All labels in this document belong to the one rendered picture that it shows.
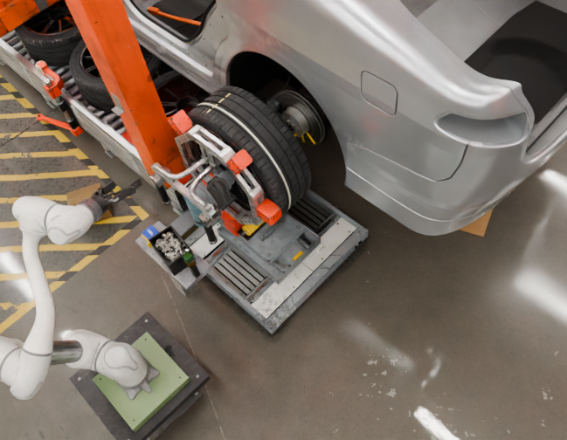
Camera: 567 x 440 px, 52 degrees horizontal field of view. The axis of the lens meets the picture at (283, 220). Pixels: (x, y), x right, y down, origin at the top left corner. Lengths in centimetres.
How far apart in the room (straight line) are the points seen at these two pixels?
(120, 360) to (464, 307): 183
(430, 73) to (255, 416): 194
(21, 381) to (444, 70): 179
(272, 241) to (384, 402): 105
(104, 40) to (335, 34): 93
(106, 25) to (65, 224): 84
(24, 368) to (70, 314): 141
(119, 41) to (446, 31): 166
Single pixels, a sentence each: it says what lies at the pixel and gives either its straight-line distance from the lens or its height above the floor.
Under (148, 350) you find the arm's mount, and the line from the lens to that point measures 299.
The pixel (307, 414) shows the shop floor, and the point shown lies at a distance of 312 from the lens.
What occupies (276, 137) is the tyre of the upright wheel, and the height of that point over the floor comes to 111.
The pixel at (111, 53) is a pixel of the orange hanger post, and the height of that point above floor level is 146.
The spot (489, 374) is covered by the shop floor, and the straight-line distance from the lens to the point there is 326.
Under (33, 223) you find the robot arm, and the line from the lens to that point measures 222.
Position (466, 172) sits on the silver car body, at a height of 128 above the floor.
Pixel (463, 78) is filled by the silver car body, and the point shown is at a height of 165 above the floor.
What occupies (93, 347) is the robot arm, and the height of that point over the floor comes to 60.
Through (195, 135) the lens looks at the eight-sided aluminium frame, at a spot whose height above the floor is 112.
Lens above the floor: 302
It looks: 57 degrees down
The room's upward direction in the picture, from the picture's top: 10 degrees counter-clockwise
